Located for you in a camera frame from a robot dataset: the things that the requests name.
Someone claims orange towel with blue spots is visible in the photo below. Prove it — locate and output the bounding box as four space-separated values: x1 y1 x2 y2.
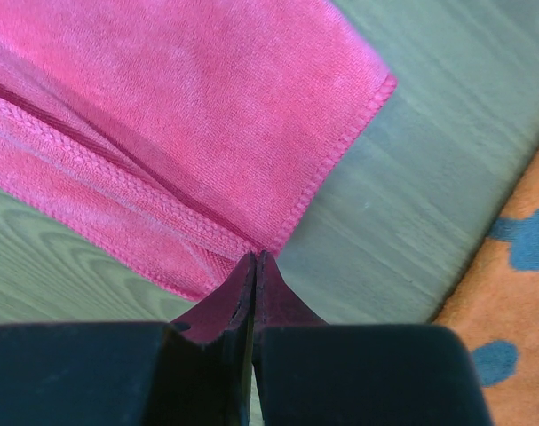
435 149 539 425

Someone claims pink microfiber towel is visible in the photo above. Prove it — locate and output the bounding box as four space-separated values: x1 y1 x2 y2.
0 1 396 301

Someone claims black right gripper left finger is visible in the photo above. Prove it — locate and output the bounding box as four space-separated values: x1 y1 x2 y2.
0 255 256 425

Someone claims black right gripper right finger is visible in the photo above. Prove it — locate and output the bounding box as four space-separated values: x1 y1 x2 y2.
253 252 492 425

